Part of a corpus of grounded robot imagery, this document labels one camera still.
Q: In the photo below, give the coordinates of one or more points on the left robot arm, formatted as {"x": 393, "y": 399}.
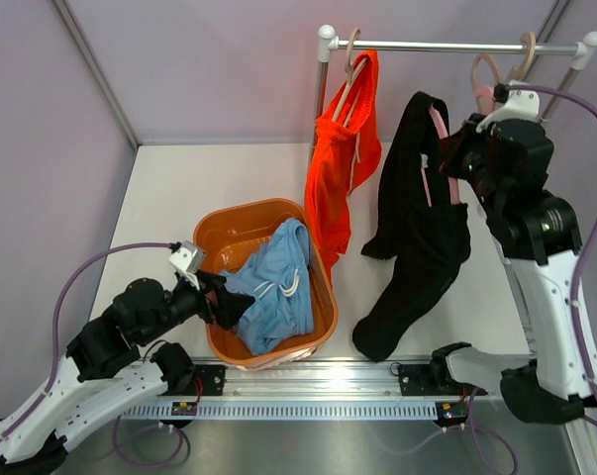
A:
{"x": 100, "y": 375}

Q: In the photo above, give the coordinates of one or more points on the orange shorts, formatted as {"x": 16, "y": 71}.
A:
{"x": 347, "y": 152}

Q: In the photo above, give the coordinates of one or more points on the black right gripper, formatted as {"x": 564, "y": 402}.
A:
{"x": 454, "y": 145}

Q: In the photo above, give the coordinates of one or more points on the pink hanger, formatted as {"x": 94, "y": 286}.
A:
{"x": 485, "y": 103}

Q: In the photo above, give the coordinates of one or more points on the orange plastic basket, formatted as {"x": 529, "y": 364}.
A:
{"x": 229, "y": 237}

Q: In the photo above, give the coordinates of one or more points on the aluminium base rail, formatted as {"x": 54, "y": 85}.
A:
{"x": 328, "y": 379}

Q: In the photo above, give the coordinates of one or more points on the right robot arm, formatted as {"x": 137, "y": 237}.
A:
{"x": 540, "y": 243}

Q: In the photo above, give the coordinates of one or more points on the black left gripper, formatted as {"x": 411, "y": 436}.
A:
{"x": 231, "y": 305}

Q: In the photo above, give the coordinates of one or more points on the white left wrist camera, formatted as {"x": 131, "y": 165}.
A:
{"x": 186, "y": 261}

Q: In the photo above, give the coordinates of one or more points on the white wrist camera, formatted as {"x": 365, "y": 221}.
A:
{"x": 512, "y": 102}
{"x": 186, "y": 261}

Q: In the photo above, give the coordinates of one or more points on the beige wooden hanger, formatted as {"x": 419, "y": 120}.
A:
{"x": 351, "y": 70}

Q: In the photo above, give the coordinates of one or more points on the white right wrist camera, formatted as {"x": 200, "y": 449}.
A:
{"x": 512, "y": 102}

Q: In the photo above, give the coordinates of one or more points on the light blue shorts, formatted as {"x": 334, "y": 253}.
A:
{"x": 277, "y": 276}

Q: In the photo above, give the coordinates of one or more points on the white slotted cable duct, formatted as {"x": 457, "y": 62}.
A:
{"x": 215, "y": 410}

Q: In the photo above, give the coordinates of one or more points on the black shorts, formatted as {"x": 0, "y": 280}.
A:
{"x": 421, "y": 226}

